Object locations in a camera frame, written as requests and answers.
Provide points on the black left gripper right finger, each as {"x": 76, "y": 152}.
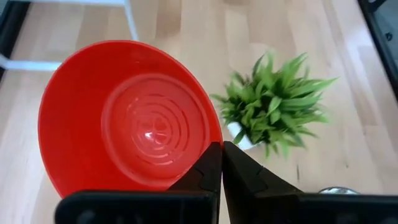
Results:
{"x": 264, "y": 208}

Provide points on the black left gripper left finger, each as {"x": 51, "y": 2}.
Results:
{"x": 186, "y": 205}

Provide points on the pear print ceramic bowl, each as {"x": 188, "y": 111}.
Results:
{"x": 339, "y": 190}

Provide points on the red plastic mini bowl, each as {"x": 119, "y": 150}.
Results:
{"x": 124, "y": 124}

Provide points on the green artificial potted plant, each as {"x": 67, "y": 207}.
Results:
{"x": 273, "y": 105}

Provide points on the white perforated metal shelf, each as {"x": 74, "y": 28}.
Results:
{"x": 130, "y": 18}

